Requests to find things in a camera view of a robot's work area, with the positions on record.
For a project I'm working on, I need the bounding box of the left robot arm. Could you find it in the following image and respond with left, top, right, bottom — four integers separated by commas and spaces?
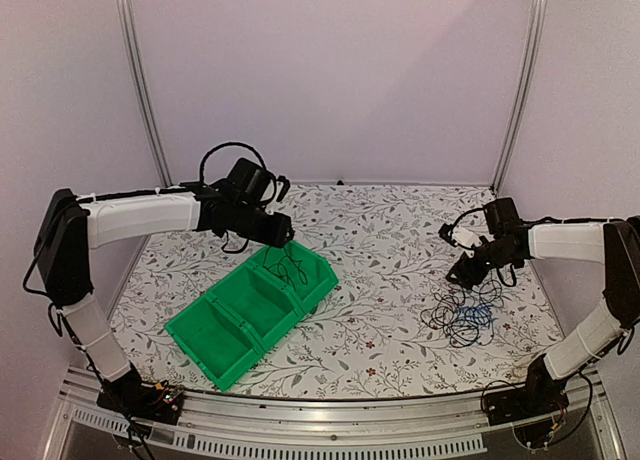
22, 141, 294, 414

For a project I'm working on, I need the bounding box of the floral patterned table mat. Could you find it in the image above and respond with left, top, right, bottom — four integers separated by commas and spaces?
111, 185, 562, 399

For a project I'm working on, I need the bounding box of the blue cable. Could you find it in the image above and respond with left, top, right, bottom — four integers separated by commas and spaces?
454, 303, 499, 329

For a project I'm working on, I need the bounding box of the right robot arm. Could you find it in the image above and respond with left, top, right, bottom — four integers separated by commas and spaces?
439, 197, 639, 416

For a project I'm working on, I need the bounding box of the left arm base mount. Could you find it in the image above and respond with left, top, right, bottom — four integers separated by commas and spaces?
97, 372, 185, 425

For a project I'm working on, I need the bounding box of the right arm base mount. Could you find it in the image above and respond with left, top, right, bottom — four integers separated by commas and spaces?
480, 380, 569, 426

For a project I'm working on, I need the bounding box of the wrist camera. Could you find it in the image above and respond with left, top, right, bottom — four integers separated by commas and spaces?
274, 175, 291, 203
438, 223, 486, 251

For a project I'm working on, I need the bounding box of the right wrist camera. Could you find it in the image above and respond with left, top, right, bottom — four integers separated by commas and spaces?
438, 223, 486, 251

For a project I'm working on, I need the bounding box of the green three-compartment bin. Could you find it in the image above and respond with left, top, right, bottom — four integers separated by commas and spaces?
165, 241, 339, 392

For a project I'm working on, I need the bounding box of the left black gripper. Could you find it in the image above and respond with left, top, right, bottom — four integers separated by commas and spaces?
232, 203, 294, 248

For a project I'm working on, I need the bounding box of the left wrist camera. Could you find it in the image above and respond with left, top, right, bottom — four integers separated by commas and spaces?
274, 175, 291, 203

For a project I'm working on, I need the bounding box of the front aluminium rail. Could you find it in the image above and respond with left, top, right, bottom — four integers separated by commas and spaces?
43, 368, 629, 459

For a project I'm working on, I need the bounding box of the right aluminium frame post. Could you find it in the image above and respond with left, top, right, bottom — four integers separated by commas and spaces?
491, 0, 548, 194

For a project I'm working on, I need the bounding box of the left aluminium frame post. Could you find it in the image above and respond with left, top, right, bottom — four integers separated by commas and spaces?
116, 0, 173, 187

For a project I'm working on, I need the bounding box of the aluminium frame post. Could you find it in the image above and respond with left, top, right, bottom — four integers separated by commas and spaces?
491, 0, 548, 194
116, 0, 173, 187

